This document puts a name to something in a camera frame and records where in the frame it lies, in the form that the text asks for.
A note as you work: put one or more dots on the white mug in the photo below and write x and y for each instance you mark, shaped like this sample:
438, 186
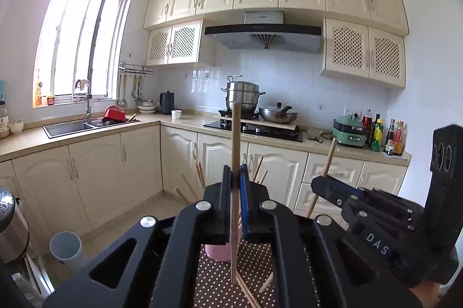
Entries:
176, 114

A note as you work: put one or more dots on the small white bowl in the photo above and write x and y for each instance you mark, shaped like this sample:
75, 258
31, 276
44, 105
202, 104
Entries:
16, 127

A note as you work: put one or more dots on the cream base cabinets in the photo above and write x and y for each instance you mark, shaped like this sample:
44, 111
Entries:
97, 178

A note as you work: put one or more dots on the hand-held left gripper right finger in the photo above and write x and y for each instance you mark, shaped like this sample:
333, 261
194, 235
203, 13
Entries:
244, 199

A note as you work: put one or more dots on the stainless steel rice cooker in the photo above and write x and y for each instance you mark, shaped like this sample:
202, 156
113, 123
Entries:
12, 232

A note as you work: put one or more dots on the black gas stove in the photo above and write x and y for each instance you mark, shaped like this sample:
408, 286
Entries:
260, 132

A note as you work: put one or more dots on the red pot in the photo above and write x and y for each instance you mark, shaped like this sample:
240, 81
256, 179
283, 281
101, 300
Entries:
113, 112

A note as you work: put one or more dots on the glass jar with label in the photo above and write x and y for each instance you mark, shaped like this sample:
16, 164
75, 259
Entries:
3, 122

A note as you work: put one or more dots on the lattice door wall cabinet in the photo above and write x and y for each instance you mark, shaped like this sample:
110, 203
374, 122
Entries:
361, 51
184, 42

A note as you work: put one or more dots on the orange bottle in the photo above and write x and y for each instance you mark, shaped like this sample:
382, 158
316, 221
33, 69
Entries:
38, 96

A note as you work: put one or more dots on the white appliance stand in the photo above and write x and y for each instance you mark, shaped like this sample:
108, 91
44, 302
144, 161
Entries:
36, 275

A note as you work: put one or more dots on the range hood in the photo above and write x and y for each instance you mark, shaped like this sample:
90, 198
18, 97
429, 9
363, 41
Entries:
264, 33

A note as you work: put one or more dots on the black electric kettle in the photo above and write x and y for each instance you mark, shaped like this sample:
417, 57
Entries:
167, 103

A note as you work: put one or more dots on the kitchen window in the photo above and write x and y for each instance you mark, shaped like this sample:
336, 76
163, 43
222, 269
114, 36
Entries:
72, 40

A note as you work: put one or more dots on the person's right hand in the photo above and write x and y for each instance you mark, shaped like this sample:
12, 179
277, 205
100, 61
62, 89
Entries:
423, 295

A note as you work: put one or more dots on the steel kitchen sink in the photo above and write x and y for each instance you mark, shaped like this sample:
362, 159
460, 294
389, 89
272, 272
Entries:
65, 129

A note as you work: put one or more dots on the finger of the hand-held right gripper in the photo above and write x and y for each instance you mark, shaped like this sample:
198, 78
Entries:
332, 190
394, 206

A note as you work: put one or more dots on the brown polka dot tablecloth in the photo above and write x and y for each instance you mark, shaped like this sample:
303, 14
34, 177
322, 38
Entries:
217, 286

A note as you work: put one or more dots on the stack of white bowls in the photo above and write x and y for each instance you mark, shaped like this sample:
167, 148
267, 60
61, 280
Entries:
147, 107

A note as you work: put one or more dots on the wall utensil rack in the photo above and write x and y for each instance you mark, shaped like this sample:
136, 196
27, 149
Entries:
135, 68

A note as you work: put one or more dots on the green electric cooker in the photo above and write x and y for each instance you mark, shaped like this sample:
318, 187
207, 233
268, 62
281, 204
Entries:
349, 131

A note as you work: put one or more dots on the steel wok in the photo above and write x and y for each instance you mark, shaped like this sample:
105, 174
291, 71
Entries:
278, 114

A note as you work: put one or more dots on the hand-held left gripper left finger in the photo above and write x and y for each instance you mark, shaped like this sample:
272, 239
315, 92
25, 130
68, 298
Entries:
220, 214

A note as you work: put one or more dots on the row of condiment bottles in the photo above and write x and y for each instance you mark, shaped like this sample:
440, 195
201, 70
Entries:
378, 132

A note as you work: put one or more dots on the steel steamer pot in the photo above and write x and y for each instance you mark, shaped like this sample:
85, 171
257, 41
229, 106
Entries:
249, 94

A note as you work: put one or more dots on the pink cup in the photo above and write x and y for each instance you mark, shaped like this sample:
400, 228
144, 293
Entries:
217, 253

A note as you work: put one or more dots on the steel faucet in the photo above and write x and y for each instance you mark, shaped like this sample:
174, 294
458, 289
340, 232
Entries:
88, 109

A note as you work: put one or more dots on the grey trash bin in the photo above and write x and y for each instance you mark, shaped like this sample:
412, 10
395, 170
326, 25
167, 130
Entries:
67, 253

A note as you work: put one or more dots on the small red jar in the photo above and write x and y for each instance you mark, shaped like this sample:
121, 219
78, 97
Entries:
50, 101

